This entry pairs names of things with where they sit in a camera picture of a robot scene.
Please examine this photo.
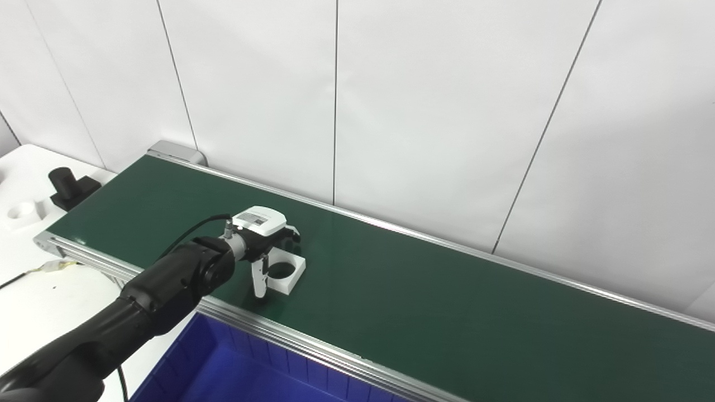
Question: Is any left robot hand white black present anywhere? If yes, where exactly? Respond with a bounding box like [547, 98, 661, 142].
[231, 206, 301, 299]

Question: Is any white square part round hole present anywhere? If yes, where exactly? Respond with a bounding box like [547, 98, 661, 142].
[265, 253, 307, 296]
[4, 200, 47, 231]

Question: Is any grey conveyor end cover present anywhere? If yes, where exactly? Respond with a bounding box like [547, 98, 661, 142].
[147, 140, 209, 168]

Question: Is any blue plastic bin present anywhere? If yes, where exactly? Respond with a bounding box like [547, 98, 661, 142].
[130, 313, 415, 402]

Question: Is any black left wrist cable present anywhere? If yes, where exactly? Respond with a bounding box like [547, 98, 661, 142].
[115, 214, 235, 402]

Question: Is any black cylinder bracket part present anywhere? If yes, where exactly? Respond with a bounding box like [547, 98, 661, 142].
[49, 167, 102, 212]

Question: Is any green conveyor belt aluminium frame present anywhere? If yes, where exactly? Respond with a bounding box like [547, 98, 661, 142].
[34, 141, 715, 402]

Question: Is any cable with yellow connector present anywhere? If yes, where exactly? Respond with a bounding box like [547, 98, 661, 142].
[0, 259, 77, 290]

